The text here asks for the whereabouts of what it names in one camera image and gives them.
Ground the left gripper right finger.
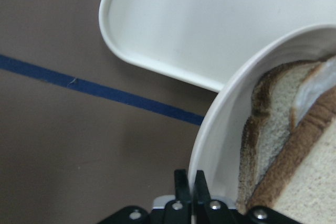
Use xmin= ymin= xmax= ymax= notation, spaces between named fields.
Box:
xmin=193 ymin=170 xmax=236 ymax=223

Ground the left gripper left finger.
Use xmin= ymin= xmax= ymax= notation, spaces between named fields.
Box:
xmin=174 ymin=169 xmax=191 ymax=223

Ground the white round plate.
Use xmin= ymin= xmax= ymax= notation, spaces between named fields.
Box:
xmin=188 ymin=24 xmax=335 ymax=202

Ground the bread slice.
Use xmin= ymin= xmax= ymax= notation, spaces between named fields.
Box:
xmin=246 ymin=88 xmax=335 ymax=223
xmin=236 ymin=60 xmax=320 ymax=212

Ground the bread slice on plate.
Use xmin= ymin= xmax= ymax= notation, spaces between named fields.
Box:
xmin=236 ymin=60 xmax=320 ymax=212

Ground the fried egg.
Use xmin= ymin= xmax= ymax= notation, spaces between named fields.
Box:
xmin=291 ymin=56 xmax=335 ymax=126

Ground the cream bear tray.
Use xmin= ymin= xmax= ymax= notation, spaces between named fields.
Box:
xmin=99 ymin=0 xmax=335 ymax=92

